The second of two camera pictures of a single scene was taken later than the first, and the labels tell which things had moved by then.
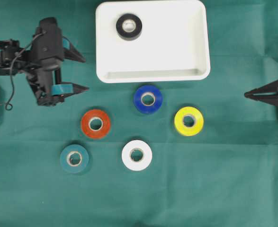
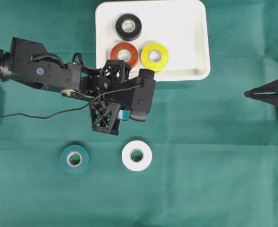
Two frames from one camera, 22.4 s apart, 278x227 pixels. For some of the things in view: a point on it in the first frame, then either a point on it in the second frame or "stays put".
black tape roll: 130,35 stays put
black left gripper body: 41,76 → 108,88
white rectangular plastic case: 173,44 stays put
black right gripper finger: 273,88 stays put
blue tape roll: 147,99 → 124,114
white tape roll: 146,150 stays put
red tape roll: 86,126 → 114,50
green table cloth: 177,153 stays put
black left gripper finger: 76,89 → 114,111
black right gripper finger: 272,100 stays put
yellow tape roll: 189,121 → 156,66
